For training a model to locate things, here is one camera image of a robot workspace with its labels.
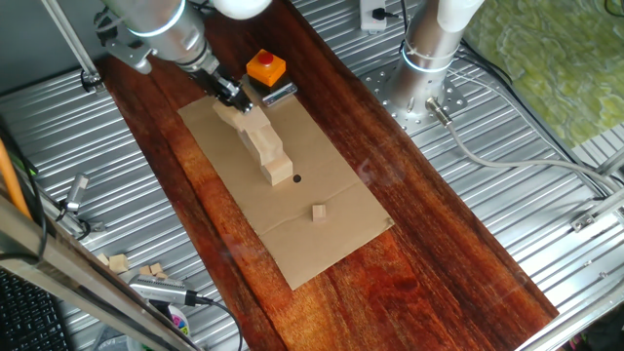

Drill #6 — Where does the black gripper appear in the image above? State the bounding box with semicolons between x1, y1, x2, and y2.
193;66;255;115

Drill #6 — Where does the large wooden cube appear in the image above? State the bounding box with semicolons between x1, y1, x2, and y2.
260;153;294;187
250;124;286;167
237;105;272;147
212;99;249;133

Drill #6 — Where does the orange emergency stop button box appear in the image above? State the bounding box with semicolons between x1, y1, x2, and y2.
245;48;288;88

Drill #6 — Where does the brown cardboard sheet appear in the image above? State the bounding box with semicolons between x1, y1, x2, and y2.
177;79;395;292

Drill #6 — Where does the white power strip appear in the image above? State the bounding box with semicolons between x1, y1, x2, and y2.
359;0;389;34

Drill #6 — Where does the thin metal stand rod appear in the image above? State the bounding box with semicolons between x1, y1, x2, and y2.
40;0;106;95

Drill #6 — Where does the silver robot mounting plate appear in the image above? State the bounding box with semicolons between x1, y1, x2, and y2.
361;61;469;137

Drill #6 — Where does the reddish brown wooden board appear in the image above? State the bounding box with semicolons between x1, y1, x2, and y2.
95;0;561;351

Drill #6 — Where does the orange tube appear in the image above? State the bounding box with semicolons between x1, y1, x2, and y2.
0;137;31;220

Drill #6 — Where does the black keyboard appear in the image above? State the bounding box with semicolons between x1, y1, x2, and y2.
0;269;74;351

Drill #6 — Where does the silver camera mount bracket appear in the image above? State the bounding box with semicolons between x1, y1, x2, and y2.
103;38;153;76

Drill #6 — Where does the power cord with black plug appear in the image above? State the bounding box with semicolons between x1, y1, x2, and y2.
370;6;410;23

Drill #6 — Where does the silver camera on stand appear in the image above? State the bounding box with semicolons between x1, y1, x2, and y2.
64;173;92;215

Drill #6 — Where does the metal camera stand bracket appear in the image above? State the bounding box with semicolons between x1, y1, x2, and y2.
36;192;107;241

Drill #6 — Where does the black camera cable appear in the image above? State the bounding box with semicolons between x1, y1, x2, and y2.
183;291;245;351

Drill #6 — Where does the grey cable with metal connector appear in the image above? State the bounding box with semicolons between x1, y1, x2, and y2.
424;96;624;192

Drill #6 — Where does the silver ridged camera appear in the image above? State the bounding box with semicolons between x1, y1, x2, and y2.
128;273;199;308

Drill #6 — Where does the aluminium frame beam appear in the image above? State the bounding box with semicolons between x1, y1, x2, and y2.
0;192;204;351

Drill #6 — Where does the aluminium profile rail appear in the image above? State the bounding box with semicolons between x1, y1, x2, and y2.
568;187;624;234
594;145;624;177

